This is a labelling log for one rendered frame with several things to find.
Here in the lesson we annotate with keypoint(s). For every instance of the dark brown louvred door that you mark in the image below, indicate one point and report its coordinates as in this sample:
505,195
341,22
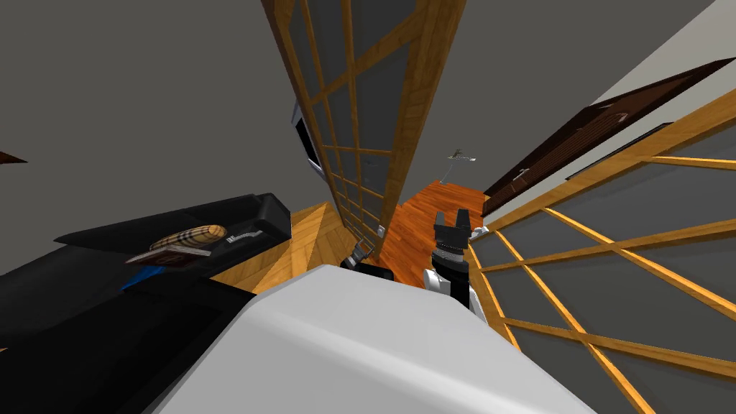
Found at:
604,123

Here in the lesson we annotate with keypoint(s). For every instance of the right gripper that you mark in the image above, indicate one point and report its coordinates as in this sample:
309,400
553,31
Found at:
452,237

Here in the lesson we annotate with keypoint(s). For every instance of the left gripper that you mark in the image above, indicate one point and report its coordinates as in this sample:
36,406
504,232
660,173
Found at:
362,249

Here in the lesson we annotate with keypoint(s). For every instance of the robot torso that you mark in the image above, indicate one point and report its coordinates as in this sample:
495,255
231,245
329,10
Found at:
368,351

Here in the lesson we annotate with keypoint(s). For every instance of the wooden lattice glass door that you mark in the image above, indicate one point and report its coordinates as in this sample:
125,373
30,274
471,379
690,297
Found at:
415,86
632,287

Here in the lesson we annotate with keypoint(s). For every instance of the black sofa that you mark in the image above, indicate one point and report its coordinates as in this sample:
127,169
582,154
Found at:
86,310

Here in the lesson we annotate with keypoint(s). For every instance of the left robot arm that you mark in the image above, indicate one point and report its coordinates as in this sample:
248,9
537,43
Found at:
352,261

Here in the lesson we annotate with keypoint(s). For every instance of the black wall television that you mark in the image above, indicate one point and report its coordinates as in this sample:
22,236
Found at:
307,146

